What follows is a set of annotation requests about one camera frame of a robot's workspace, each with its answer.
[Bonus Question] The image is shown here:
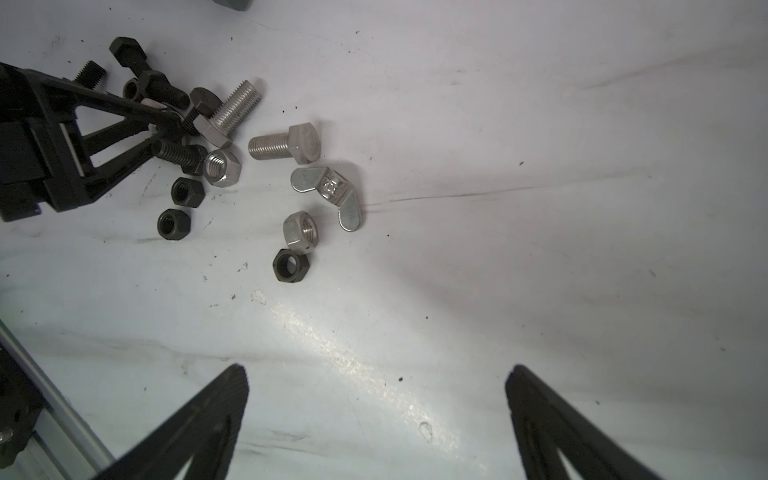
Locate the black hex nut lower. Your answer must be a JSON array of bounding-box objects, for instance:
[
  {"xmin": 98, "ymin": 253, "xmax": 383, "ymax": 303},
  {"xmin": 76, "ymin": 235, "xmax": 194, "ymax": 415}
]
[{"xmin": 156, "ymin": 209, "xmax": 192, "ymax": 241}]

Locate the short silver hex bolt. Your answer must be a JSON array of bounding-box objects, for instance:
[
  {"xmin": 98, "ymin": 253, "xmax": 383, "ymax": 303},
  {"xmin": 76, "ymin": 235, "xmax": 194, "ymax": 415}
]
[{"xmin": 247, "ymin": 122, "xmax": 321, "ymax": 165}]

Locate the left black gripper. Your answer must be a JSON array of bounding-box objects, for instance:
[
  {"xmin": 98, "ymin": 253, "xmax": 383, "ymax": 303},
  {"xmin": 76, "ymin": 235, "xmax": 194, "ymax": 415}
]
[{"xmin": 1, "ymin": 64, "xmax": 183, "ymax": 222}]

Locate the black screw far left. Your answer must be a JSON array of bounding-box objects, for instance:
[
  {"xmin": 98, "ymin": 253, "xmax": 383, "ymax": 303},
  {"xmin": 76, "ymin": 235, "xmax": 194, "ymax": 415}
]
[{"xmin": 73, "ymin": 60, "xmax": 107, "ymax": 90}]

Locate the silver wing nut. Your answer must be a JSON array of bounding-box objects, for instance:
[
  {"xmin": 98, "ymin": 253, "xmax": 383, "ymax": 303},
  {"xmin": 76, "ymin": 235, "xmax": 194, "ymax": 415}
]
[{"xmin": 290, "ymin": 167, "xmax": 363, "ymax": 232}]

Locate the black hex bolt rear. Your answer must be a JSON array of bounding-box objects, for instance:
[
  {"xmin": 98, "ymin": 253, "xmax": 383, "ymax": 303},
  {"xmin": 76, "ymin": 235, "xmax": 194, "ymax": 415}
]
[{"xmin": 109, "ymin": 37, "xmax": 190, "ymax": 110}]

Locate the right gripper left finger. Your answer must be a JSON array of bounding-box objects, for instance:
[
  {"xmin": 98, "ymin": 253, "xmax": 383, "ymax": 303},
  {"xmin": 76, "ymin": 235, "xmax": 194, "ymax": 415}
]
[{"xmin": 96, "ymin": 364, "xmax": 249, "ymax": 479}]

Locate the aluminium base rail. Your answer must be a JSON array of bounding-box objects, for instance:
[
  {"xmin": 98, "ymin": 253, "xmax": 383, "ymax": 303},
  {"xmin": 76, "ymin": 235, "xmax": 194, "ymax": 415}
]
[{"xmin": 1, "ymin": 326, "xmax": 114, "ymax": 479}]

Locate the grey plastic organizer box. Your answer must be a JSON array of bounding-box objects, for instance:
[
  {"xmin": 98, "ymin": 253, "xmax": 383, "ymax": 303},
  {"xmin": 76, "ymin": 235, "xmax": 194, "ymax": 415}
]
[{"xmin": 213, "ymin": 0, "xmax": 251, "ymax": 11}]

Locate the small black bolt left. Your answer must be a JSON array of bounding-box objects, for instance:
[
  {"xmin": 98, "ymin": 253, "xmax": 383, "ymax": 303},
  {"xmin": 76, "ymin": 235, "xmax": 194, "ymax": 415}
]
[{"xmin": 181, "ymin": 87, "xmax": 222, "ymax": 137}]

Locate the black socket screw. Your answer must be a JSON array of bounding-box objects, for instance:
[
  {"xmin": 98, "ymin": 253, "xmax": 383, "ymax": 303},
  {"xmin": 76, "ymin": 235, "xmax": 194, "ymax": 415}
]
[{"xmin": 151, "ymin": 139, "xmax": 208, "ymax": 176}]

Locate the silver hex nut centre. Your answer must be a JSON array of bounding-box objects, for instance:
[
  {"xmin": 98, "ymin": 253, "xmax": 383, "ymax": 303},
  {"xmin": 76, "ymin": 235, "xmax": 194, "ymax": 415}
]
[{"xmin": 203, "ymin": 149, "xmax": 242, "ymax": 188}]

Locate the silver hex nut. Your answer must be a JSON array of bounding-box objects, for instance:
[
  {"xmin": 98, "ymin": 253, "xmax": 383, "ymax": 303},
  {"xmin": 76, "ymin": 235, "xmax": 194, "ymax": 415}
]
[
  {"xmin": 282, "ymin": 211, "xmax": 319, "ymax": 255},
  {"xmin": 203, "ymin": 149, "xmax": 242, "ymax": 188}
]

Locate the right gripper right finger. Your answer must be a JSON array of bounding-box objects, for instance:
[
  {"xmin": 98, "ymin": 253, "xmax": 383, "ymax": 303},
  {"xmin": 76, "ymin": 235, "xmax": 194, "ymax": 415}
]
[{"xmin": 505, "ymin": 364, "xmax": 658, "ymax": 479}]

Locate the black hex nut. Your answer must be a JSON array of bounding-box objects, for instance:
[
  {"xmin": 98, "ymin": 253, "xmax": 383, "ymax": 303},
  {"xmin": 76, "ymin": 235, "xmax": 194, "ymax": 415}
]
[
  {"xmin": 171, "ymin": 177, "xmax": 206, "ymax": 208},
  {"xmin": 156, "ymin": 209, "xmax": 192, "ymax": 241}
]

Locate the black nut near finger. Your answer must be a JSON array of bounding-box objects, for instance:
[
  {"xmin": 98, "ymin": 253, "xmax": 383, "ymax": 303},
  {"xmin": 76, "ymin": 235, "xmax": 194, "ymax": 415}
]
[{"xmin": 272, "ymin": 249, "xmax": 310, "ymax": 283}]

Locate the long silver hex bolt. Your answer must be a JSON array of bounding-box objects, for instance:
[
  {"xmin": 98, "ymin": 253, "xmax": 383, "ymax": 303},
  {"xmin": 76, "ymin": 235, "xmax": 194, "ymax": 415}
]
[{"xmin": 193, "ymin": 80, "xmax": 262, "ymax": 149}]

